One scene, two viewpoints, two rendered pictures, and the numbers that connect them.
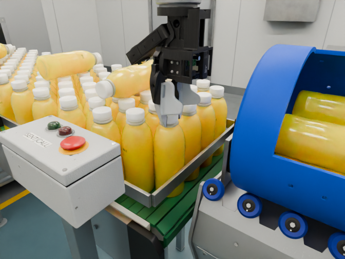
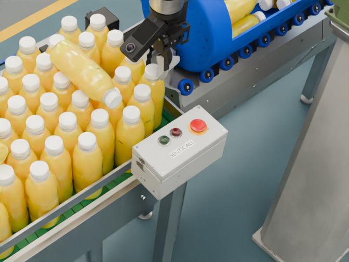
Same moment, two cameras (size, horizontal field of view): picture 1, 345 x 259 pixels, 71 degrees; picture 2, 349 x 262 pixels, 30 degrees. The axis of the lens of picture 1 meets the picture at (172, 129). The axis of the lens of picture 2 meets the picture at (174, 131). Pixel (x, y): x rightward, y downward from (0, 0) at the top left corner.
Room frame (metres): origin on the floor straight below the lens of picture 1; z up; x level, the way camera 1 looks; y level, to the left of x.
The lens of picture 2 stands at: (0.27, 1.06, 2.24)
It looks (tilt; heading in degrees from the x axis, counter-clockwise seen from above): 52 degrees down; 276
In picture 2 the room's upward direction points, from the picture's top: 8 degrees clockwise
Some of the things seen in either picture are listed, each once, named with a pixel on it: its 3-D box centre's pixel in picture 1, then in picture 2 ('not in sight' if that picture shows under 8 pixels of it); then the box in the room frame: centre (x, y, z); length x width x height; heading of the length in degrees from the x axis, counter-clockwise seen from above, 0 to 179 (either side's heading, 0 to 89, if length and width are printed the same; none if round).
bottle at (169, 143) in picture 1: (169, 156); (150, 98); (0.46, 0.01, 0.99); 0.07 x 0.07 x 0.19
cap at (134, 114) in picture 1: (135, 114); (142, 92); (0.46, 0.08, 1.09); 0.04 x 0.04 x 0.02
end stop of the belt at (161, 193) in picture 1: (205, 154); (138, 76); (0.51, -0.08, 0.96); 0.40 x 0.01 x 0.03; 144
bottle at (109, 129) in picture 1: (108, 152); (129, 140); (0.47, 0.15, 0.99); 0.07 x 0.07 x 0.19
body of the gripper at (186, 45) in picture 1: (181, 45); (166, 23); (0.44, -0.02, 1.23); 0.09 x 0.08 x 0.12; 54
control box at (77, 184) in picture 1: (61, 162); (179, 151); (0.35, 0.19, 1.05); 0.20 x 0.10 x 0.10; 54
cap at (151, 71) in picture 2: (169, 115); (152, 71); (0.46, 0.01, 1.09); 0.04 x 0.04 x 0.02
